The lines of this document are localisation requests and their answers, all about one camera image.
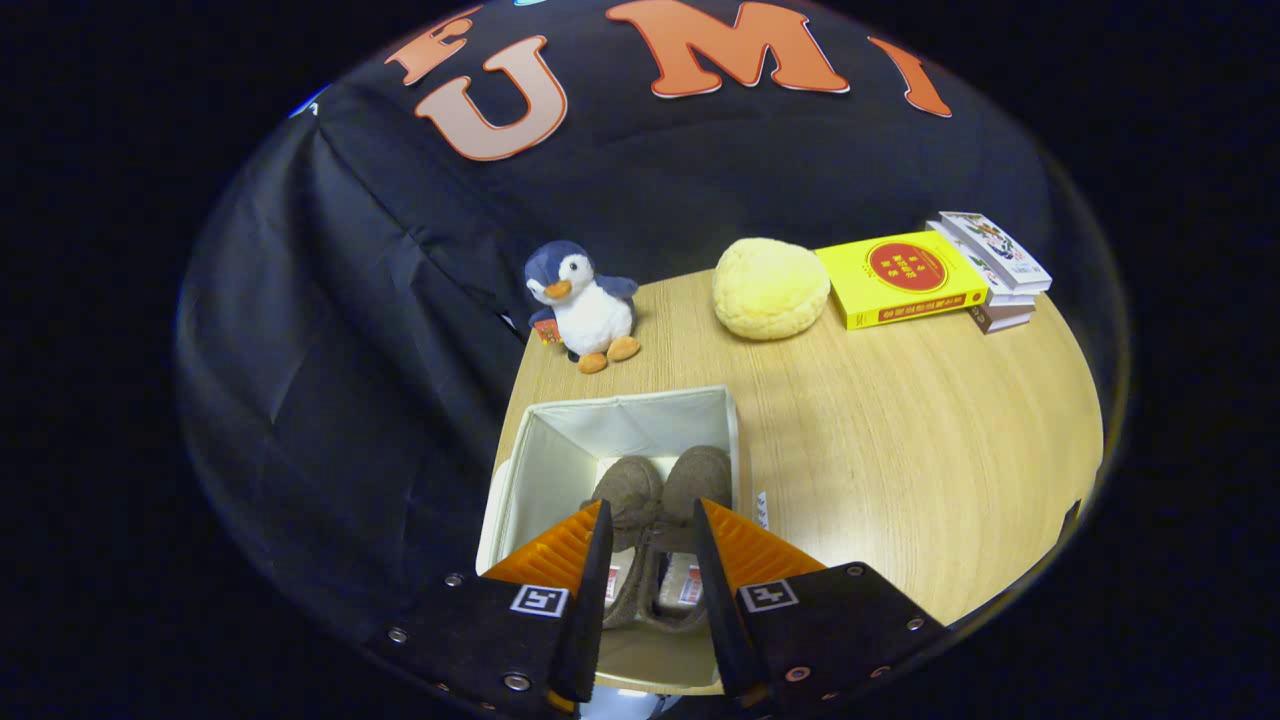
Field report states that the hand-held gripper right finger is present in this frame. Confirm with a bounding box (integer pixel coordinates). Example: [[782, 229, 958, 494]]
[[690, 497, 953, 715]]

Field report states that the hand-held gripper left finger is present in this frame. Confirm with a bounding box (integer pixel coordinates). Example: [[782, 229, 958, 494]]
[[363, 498, 615, 716]]

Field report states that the brown fuzzy slipper shoe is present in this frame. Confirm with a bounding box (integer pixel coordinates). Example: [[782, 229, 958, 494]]
[[650, 445, 734, 634], [583, 455, 663, 631]]

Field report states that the beige fabric storage box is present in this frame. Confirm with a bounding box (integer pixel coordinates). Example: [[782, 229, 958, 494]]
[[475, 385, 771, 696]]

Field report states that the penguin plush toy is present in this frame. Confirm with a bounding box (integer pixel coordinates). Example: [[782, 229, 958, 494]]
[[524, 240, 643, 376]]

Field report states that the yellow round bread plush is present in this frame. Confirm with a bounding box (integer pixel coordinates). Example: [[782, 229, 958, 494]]
[[712, 237, 832, 342]]

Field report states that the yellow book with red circle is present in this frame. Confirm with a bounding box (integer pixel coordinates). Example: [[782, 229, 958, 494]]
[[815, 230, 991, 331]]

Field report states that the white book with brown spine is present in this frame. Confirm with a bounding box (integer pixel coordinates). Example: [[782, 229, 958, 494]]
[[968, 303, 1037, 335]]

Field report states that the white paperback book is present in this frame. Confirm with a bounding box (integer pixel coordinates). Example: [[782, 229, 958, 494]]
[[925, 220, 1038, 308]]

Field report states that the white book with bird print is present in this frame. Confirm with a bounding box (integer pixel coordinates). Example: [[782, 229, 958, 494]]
[[938, 210, 1053, 295]]

